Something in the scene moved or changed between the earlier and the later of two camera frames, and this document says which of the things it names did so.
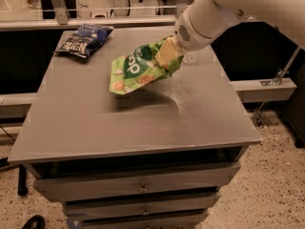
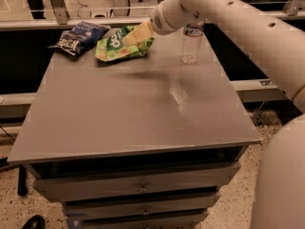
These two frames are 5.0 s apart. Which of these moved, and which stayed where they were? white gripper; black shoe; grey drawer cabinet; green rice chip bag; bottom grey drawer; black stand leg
Moved: white gripper; green rice chip bag
Stayed: black stand leg; black shoe; grey drawer cabinet; bottom grey drawer
